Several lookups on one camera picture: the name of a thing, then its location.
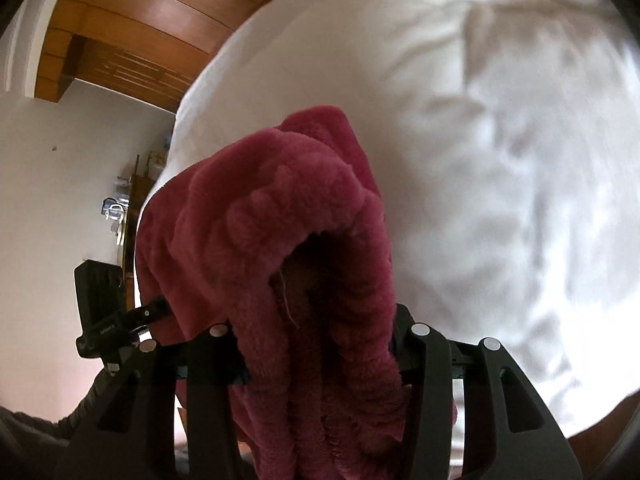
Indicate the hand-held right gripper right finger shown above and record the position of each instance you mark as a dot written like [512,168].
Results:
[425,360]

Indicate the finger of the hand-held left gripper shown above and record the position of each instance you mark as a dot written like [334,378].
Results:
[152,312]

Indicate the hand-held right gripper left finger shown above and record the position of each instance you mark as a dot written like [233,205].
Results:
[215,360]

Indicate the magenta fluffy towel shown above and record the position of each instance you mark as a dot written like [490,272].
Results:
[280,200]

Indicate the person's left forearm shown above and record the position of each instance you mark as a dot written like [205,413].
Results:
[35,440]

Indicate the cluttered shelf unit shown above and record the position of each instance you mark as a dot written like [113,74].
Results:
[137,195]

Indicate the white blanket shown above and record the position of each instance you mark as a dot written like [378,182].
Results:
[500,160]

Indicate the wooden wardrobe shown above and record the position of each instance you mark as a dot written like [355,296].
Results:
[125,15]

